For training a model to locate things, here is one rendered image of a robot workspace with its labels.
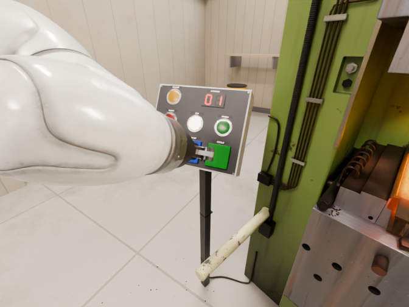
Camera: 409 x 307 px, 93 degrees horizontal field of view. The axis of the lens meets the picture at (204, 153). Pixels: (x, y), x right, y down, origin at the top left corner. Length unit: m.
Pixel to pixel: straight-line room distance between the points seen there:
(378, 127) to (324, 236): 0.57
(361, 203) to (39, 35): 0.70
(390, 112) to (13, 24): 1.08
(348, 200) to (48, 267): 1.78
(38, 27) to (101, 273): 1.52
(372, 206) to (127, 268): 1.42
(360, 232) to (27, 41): 0.70
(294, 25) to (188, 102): 0.41
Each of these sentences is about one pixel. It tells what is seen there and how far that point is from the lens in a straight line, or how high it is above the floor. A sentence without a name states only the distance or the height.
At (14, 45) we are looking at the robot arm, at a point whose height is 1.32.
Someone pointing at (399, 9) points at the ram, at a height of 1.38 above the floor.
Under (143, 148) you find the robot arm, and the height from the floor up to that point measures 1.23.
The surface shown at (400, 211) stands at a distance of 0.58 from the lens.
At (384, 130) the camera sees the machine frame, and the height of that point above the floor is 1.02.
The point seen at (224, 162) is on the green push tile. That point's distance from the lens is 0.62.
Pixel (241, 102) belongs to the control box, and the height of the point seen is 1.16.
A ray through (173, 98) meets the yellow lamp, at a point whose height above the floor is 1.16.
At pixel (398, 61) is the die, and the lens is 0.57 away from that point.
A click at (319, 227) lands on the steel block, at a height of 0.86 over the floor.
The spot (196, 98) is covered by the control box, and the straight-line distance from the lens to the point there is 0.70.
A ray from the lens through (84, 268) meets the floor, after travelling 1.74.
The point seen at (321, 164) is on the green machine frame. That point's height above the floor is 0.95.
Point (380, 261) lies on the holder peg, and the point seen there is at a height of 0.88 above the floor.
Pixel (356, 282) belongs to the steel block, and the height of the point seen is 0.75.
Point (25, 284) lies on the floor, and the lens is 1.87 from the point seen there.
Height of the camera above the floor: 1.31
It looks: 28 degrees down
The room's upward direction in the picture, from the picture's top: straight up
